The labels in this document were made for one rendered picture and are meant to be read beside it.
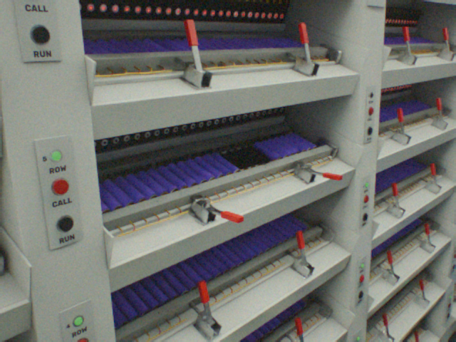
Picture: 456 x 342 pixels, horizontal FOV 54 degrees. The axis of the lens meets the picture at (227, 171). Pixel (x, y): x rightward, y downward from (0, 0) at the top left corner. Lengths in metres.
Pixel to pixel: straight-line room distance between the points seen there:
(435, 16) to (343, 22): 0.70
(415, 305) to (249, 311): 0.93
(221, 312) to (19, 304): 0.38
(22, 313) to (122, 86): 0.29
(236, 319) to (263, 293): 0.09
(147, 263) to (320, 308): 0.62
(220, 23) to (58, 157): 0.48
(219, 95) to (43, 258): 0.32
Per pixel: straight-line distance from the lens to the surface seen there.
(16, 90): 0.49
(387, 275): 1.38
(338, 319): 1.17
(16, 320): 0.56
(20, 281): 0.55
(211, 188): 0.72
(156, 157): 0.77
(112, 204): 0.66
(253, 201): 0.76
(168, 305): 0.78
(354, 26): 0.98
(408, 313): 1.63
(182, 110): 0.61
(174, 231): 0.65
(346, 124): 1.00
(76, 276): 0.56
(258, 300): 0.86
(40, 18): 0.50
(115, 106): 0.54
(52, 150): 0.51
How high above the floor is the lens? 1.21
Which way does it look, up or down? 15 degrees down
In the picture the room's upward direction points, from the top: 2 degrees counter-clockwise
